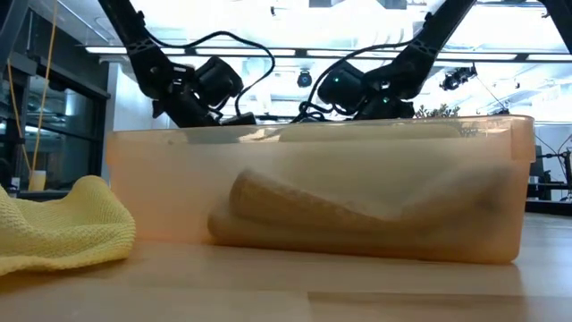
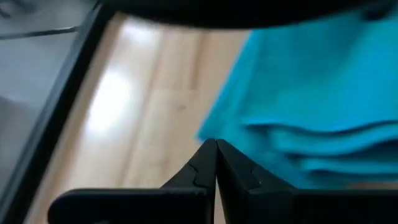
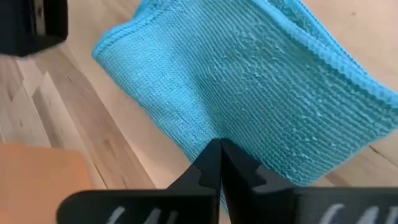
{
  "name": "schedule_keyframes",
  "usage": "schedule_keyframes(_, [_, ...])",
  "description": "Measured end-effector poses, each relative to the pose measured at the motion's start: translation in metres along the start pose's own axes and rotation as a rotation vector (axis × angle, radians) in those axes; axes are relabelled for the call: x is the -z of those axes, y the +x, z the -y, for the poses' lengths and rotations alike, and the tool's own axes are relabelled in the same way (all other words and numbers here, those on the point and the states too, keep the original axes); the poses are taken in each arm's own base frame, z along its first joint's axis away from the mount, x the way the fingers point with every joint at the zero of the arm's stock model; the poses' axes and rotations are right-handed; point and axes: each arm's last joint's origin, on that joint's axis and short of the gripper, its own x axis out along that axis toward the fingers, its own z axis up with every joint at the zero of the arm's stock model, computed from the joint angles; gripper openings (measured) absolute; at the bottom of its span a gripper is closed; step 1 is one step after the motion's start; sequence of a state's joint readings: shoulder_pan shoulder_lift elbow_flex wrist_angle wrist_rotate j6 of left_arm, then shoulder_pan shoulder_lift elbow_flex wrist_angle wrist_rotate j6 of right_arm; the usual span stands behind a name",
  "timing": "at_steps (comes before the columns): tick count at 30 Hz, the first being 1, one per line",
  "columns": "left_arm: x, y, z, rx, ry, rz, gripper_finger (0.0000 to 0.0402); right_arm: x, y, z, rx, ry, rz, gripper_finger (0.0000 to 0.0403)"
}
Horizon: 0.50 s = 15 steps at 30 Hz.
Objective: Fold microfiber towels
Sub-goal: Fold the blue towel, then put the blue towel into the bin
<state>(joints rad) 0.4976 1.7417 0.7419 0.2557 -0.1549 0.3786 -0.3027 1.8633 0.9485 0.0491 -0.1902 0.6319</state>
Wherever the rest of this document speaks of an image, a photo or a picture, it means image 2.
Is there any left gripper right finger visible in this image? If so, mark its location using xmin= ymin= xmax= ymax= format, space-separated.
xmin=216 ymin=139 xmax=398 ymax=224

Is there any teal microfiber towel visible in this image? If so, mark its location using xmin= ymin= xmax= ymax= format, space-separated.
xmin=195 ymin=9 xmax=398 ymax=190

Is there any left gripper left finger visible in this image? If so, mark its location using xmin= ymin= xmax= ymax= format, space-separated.
xmin=47 ymin=138 xmax=218 ymax=224

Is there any black aluminium table frame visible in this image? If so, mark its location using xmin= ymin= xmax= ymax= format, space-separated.
xmin=0 ymin=1 xmax=118 ymax=224

